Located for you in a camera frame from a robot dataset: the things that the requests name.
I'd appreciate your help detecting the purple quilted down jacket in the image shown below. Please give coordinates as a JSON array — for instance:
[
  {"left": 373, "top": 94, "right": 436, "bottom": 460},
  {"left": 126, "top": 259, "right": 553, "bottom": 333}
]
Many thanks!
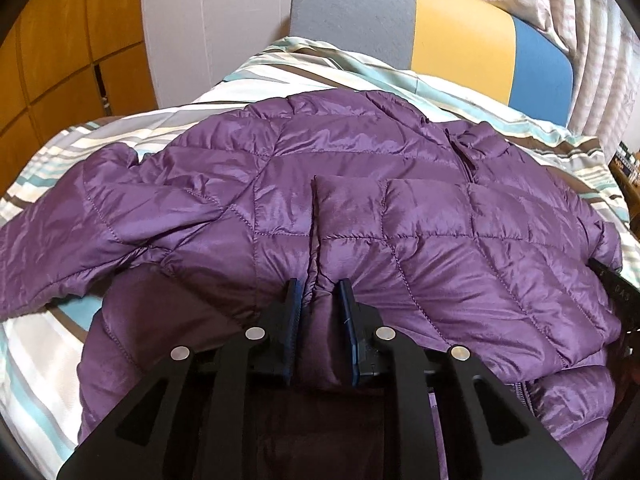
[{"left": 1, "top": 89, "right": 623, "bottom": 477}]

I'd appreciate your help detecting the wooden desk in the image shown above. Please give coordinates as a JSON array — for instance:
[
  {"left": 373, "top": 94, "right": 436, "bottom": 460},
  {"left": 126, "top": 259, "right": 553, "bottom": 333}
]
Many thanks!
[{"left": 608, "top": 142, "right": 640, "bottom": 238}]

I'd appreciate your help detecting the striped bed sheet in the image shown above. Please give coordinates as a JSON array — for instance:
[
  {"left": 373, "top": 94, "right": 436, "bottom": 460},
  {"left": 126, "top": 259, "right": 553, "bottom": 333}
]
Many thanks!
[{"left": 1, "top": 37, "right": 639, "bottom": 479}]

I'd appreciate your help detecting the pink patterned curtain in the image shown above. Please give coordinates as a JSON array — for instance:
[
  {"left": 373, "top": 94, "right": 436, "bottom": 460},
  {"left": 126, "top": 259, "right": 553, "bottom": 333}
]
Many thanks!
[{"left": 484, "top": 0, "right": 639, "bottom": 159}]

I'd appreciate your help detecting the grey yellow blue headboard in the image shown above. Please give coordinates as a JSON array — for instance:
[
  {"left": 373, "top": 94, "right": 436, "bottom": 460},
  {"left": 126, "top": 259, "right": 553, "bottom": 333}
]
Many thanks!
[{"left": 290, "top": 0, "right": 573, "bottom": 126}]

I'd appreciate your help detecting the orange wooden wardrobe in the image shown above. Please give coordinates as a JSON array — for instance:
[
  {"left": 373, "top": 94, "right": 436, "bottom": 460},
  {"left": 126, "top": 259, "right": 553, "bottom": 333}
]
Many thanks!
[{"left": 1, "top": 0, "right": 157, "bottom": 190}]

